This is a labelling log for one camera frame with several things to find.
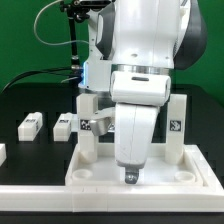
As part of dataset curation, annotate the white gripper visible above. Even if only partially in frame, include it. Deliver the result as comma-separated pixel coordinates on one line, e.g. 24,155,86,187
90,103,158,184

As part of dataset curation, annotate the white desk top tray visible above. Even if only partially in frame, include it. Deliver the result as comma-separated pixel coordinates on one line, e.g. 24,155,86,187
65,143,204,186

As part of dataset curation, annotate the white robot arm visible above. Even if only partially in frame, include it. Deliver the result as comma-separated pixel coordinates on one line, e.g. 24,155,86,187
81,0,207,184

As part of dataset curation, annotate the white L-shaped corner fence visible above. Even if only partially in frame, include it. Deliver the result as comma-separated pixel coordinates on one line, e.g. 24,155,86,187
0,145,224,212

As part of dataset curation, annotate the white block at left edge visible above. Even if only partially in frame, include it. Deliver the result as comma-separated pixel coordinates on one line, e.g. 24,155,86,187
0,144,7,166

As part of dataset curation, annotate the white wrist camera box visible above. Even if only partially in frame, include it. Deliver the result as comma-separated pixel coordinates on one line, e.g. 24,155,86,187
110,71,171,106

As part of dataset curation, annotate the black cable bundle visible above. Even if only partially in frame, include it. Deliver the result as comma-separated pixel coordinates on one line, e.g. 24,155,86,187
0,67,83,94

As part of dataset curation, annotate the black camera stand pole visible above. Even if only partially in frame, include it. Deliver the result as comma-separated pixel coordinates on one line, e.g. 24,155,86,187
60,0,111,85

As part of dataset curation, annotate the grey looped cable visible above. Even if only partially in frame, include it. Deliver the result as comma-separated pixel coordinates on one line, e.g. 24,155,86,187
33,0,90,47

